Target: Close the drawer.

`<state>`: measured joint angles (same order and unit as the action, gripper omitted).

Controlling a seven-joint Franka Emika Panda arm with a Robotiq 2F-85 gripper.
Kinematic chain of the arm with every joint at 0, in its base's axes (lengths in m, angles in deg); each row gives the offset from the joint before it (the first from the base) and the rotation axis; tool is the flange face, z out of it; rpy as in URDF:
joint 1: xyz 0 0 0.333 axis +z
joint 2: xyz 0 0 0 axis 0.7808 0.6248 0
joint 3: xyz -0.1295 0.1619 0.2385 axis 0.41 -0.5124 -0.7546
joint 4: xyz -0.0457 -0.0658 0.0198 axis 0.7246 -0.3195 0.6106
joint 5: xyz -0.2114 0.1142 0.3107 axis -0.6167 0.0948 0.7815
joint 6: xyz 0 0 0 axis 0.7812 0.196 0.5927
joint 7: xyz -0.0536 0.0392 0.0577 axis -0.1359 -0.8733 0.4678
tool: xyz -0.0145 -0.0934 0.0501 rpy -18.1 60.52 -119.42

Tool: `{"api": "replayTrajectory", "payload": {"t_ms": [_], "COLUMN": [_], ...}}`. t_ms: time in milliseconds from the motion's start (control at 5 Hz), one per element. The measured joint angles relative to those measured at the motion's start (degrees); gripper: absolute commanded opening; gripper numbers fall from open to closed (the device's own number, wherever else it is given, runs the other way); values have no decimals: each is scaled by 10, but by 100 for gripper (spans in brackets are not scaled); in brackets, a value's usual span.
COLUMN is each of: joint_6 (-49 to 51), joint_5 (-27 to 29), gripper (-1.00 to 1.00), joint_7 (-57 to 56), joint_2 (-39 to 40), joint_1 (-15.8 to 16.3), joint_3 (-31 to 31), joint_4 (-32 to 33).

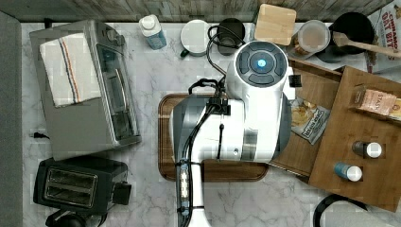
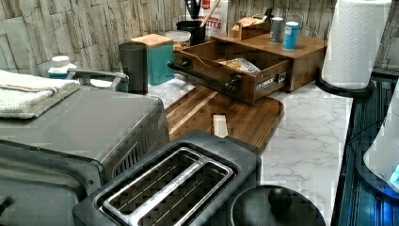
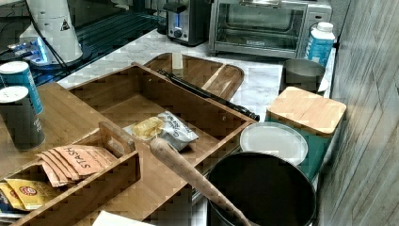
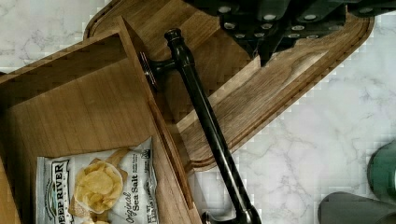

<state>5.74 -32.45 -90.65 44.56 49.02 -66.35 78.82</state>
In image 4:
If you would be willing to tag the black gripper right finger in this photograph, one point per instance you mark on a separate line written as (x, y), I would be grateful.
(294, 19)

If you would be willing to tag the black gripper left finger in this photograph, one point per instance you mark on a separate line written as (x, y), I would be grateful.
(257, 26)

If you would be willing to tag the wooden drawer with black handle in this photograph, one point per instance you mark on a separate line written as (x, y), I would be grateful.
(98, 95)

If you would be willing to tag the wooden cutting board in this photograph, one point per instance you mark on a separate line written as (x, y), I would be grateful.
(245, 95)

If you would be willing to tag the green cup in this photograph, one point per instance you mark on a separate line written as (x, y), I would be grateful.
(381, 173)

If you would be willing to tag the white sea salt chips bag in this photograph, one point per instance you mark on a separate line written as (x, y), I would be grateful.
(115, 186)

